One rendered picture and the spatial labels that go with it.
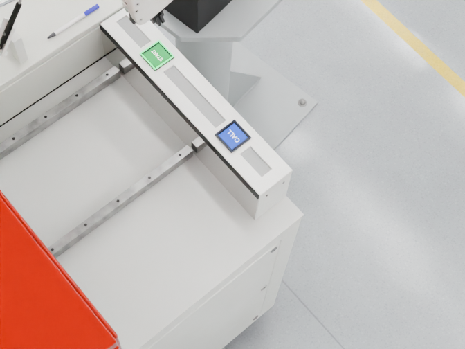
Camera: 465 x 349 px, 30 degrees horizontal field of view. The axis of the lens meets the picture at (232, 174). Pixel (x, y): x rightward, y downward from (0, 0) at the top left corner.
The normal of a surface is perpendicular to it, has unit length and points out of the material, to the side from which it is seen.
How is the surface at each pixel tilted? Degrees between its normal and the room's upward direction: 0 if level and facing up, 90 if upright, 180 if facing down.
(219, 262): 0
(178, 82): 0
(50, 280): 0
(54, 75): 90
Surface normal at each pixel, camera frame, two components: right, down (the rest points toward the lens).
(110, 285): 0.04, -0.41
